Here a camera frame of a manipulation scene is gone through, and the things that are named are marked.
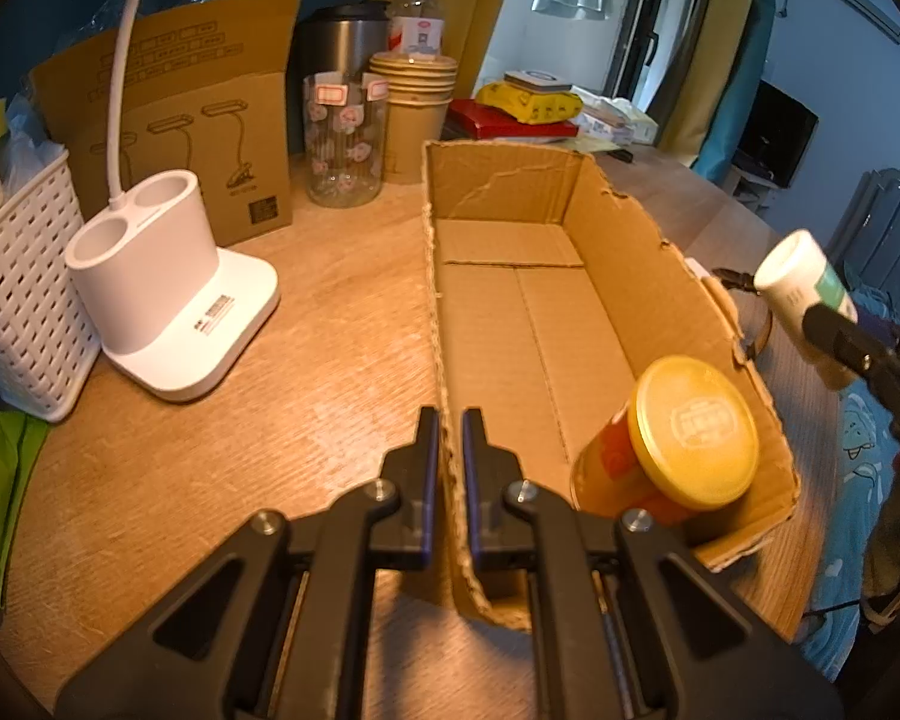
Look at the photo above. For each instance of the black television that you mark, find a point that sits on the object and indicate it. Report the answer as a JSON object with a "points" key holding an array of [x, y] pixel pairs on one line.
{"points": [[776, 135]]}

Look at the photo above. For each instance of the clear plastic bag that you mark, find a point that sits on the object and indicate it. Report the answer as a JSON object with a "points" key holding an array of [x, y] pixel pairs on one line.
{"points": [[34, 131]]}

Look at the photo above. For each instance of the white plastic woven basket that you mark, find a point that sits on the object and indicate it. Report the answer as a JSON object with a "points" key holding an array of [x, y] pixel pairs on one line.
{"points": [[22, 277]]}

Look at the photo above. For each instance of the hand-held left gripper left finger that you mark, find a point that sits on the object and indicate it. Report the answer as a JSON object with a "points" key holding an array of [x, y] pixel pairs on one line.
{"points": [[429, 480]]}

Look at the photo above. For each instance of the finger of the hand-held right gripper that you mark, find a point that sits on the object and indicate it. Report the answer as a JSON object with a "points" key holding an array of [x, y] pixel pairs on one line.
{"points": [[840, 334]]}

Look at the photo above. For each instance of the stainless steel thermos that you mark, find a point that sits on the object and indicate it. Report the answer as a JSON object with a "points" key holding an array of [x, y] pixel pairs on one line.
{"points": [[337, 45]]}

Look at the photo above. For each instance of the clear patterned glass jar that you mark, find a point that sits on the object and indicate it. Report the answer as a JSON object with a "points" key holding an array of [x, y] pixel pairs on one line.
{"points": [[345, 142]]}

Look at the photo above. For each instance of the clear plastic water bottle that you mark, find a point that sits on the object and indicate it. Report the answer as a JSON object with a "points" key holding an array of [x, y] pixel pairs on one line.
{"points": [[418, 7]]}

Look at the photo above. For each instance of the white bottle with green label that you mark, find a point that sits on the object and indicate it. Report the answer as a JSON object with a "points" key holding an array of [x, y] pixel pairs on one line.
{"points": [[791, 270]]}

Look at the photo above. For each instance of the orange jar with yellow lid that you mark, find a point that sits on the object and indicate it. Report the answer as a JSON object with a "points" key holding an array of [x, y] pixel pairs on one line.
{"points": [[690, 427]]}

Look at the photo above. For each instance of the yellow printed packet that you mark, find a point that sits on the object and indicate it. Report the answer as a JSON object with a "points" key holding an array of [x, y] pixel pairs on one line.
{"points": [[532, 109]]}

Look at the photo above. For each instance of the green bag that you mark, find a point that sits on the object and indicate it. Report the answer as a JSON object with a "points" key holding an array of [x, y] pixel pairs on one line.
{"points": [[4, 510]]}

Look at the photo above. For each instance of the white desk lamp with holder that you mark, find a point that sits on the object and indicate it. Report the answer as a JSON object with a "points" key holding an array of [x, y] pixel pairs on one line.
{"points": [[157, 270]]}

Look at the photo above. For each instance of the stack of brown paper cups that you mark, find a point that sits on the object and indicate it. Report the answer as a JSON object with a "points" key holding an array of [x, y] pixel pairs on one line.
{"points": [[416, 127]]}

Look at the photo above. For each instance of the flat red box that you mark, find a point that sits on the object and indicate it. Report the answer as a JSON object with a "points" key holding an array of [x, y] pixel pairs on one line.
{"points": [[495, 127]]}

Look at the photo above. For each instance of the white tissue packs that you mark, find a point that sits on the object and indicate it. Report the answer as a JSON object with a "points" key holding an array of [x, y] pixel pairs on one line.
{"points": [[619, 120]]}

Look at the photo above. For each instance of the brown lamp carton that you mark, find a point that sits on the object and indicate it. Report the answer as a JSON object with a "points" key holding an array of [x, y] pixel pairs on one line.
{"points": [[195, 127]]}

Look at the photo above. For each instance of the small white square box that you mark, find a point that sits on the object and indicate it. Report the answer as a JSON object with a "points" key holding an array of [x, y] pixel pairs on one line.
{"points": [[538, 80]]}

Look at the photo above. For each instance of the blue printed blanket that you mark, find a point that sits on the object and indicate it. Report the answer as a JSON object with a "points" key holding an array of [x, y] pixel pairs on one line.
{"points": [[847, 510]]}

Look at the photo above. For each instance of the cardboard box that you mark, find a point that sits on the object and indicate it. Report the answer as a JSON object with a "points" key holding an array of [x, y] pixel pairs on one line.
{"points": [[540, 330]]}

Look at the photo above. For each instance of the small black object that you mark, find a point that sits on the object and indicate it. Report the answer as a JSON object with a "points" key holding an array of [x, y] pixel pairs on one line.
{"points": [[621, 156]]}

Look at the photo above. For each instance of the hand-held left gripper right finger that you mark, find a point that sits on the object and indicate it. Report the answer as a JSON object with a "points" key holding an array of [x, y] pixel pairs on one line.
{"points": [[471, 480]]}

